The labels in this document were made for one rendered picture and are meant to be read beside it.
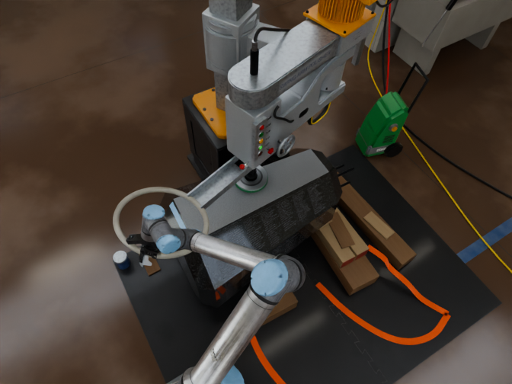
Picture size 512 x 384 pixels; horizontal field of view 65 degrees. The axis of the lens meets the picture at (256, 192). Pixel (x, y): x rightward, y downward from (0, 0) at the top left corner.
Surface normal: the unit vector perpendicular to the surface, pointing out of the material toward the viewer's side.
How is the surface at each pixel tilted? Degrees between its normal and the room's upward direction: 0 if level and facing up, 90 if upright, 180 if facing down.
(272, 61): 0
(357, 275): 0
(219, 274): 45
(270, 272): 38
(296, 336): 0
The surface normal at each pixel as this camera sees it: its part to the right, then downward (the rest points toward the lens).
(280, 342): 0.03, -0.56
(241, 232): 0.40, 0.11
